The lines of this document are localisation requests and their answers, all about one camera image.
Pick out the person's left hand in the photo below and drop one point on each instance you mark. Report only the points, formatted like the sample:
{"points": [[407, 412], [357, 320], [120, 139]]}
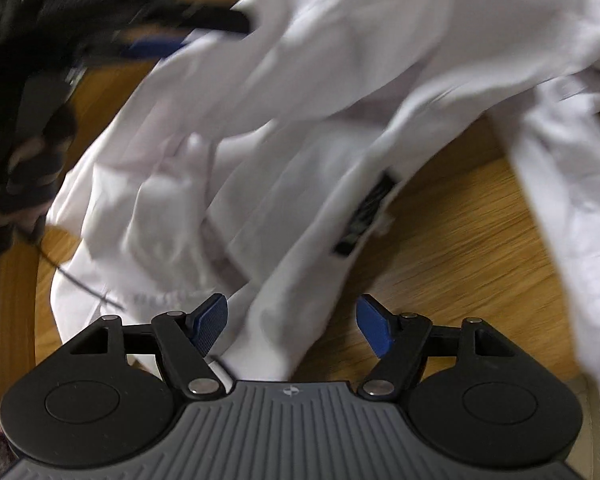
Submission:
{"points": [[35, 170]]}

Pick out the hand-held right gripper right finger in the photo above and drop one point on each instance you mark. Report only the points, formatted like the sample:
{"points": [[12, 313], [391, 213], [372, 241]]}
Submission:
{"points": [[375, 327]]}

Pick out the white shirt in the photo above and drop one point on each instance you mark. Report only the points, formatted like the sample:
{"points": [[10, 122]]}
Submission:
{"points": [[330, 85]]}

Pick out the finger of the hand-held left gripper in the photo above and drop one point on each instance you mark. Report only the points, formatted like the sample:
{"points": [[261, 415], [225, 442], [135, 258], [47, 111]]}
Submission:
{"points": [[150, 49], [215, 20]]}

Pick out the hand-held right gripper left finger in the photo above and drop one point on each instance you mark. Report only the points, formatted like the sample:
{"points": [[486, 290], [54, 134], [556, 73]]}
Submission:
{"points": [[210, 322]]}

